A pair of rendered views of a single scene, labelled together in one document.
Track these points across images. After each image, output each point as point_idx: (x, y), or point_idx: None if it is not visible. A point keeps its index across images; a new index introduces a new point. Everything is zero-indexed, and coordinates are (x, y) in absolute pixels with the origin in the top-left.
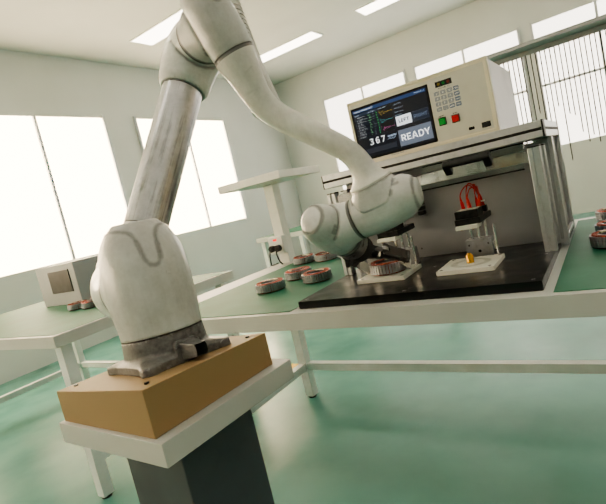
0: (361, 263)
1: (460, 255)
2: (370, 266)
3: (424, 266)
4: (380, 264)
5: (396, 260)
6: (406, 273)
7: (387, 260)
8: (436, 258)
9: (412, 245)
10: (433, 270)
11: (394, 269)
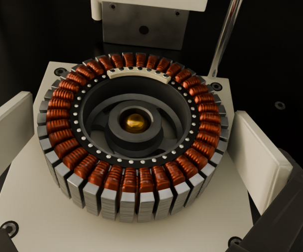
0: None
1: (291, 23)
2: (57, 171)
3: (231, 84)
4: (129, 189)
5: (210, 152)
6: (251, 224)
7: (121, 80)
8: (223, 16)
9: (234, 16)
10: None
11: (194, 197)
